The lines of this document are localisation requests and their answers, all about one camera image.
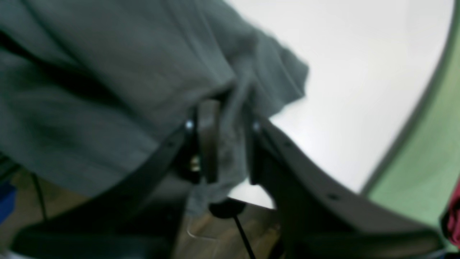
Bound red clamp at table corner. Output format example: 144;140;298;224
441;182;460;249

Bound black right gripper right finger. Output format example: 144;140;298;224
248;116;444;259

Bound dark grey t-shirt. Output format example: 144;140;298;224
1;0;309;215

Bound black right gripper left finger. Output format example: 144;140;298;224
10;100;220;259

